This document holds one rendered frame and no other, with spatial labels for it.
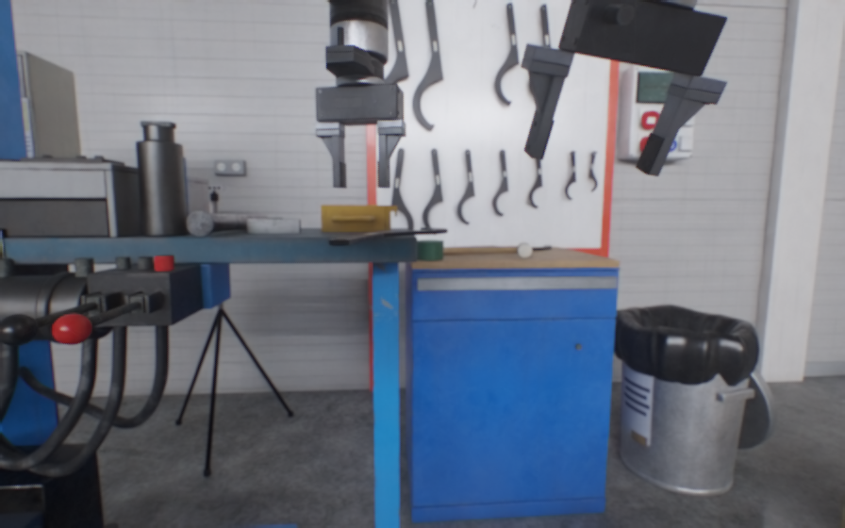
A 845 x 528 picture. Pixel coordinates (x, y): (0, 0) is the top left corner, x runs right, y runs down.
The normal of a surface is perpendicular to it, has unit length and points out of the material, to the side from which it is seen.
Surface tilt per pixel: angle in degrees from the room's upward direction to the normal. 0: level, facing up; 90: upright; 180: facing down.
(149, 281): 90
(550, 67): 113
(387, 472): 90
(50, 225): 90
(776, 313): 90
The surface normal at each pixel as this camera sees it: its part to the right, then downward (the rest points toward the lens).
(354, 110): -0.17, 0.12
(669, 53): 0.08, 0.51
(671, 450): -0.53, 0.15
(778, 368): 0.07, 0.12
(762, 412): -0.92, 0.26
